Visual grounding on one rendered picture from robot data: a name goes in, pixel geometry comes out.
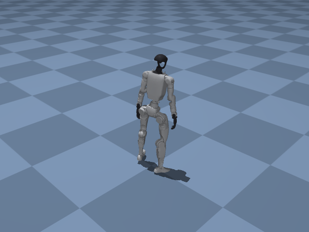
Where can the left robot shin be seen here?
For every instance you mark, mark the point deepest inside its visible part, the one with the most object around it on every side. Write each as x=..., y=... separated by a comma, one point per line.
x=141, y=142

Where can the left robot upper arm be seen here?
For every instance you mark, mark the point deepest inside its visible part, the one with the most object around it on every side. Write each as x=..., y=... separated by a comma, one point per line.
x=144, y=82

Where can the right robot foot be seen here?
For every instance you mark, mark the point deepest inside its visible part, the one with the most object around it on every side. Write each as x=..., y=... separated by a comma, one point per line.
x=158, y=170

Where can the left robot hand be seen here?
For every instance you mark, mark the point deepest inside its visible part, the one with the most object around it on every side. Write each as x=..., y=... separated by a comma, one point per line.
x=138, y=107

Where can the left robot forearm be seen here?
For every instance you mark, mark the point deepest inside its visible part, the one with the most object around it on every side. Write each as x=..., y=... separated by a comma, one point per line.
x=140, y=98

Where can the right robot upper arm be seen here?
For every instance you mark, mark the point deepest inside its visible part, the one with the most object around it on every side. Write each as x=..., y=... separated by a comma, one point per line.
x=170, y=86

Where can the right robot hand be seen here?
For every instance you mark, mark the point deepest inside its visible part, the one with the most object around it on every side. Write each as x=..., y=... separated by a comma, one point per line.
x=175, y=121

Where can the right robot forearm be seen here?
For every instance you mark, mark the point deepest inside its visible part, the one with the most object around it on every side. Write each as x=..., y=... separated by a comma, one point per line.
x=173, y=106

